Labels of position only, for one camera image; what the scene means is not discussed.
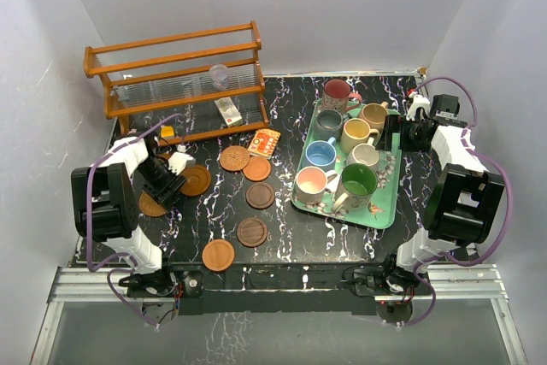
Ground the pink mug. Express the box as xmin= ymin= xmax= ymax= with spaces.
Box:
xmin=294 ymin=166 xmax=340 ymax=204

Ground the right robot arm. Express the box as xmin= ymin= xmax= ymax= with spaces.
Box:
xmin=376 ymin=91 xmax=505 ymax=294

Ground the woven rattan coaster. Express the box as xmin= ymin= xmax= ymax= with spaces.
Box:
xmin=219 ymin=145 xmax=250 ymax=172
xmin=138 ymin=191 xmax=168 ymax=218

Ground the orange wooden coaster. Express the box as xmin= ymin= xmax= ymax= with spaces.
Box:
xmin=202 ymin=239 xmax=235 ymax=272
xmin=243 ymin=156 xmax=271 ymax=182

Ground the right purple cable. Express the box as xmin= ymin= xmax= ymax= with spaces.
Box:
xmin=354 ymin=77 xmax=513 ymax=327

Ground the white green small box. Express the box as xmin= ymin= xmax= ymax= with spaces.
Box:
xmin=215 ymin=97 xmax=243 ymax=127

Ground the purple cable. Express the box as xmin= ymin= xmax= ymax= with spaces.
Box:
xmin=86 ymin=112 xmax=187 ymax=332
xmin=354 ymin=77 xmax=513 ymax=327

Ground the wooden shelf rack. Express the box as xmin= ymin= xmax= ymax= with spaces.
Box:
xmin=83 ymin=21 xmax=270 ymax=144

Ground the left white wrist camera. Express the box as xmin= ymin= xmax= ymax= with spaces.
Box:
xmin=168 ymin=144 xmax=196 ymax=175

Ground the tan brown mug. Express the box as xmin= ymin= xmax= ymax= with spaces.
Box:
xmin=358 ymin=102 xmax=389 ymax=133

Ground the maroon mug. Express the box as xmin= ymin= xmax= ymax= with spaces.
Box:
xmin=320 ymin=79 xmax=362 ymax=115

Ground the yellow mug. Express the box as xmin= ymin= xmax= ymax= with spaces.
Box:
xmin=340 ymin=118 xmax=380 ymax=155

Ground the clear plastic cup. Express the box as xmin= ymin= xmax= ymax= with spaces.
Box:
xmin=209 ymin=64 xmax=229 ymax=91

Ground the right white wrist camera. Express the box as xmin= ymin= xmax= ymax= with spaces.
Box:
xmin=406 ymin=91 xmax=431 ymax=121

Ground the black front base frame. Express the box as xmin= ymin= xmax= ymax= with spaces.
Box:
xmin=115 ymin=262 xmax=431 ymax=316

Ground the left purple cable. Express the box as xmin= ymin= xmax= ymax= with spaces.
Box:
xmin=86 ymin=112 xmax=187 ymax=332

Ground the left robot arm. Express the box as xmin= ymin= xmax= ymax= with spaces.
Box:
xmin=71 ymin=136 xmax=195 ymax=296

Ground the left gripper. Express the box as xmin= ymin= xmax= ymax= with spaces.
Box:
xmin=137 ymin=158 xmax=186 ymax=211

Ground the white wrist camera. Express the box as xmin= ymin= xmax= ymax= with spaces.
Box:
xmin=168 ymin=144 xmax=196 ymax=175
xmin=406 ymin=91 xmax=431 ymax=121

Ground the dark walnut coaster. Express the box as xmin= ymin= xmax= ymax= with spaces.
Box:
xmin=237 ymin=217 xmax=268 ymax=248
xmin=245 ymin=182 xmax=275 ymax=209

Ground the green floral tray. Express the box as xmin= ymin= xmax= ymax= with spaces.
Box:
xmin=291 ymin=101 xmax=402 ymax=230

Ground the white beige mug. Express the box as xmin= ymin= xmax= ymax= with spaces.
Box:
xmin=345 ymin=144 xmax=380 ymax=172

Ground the blue mug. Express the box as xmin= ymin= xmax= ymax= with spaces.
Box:
xmin=304 ymin=137 xmax=337 ymax=171

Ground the yellow small block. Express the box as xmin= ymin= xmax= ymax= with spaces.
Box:
xmin=160 ymin=126 xmax=175 ymax=139

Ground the orange patterned card pack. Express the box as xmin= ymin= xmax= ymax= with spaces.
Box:
xmin=248 ymin=128 xmax=280 ymax=159

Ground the grey mug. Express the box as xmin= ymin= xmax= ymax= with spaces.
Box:
xmin=313 ymin=109 xmax=351 ymax=141

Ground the green mug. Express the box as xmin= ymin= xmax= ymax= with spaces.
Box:
xmin=331 ymin=163 xmax=378 ymax=214

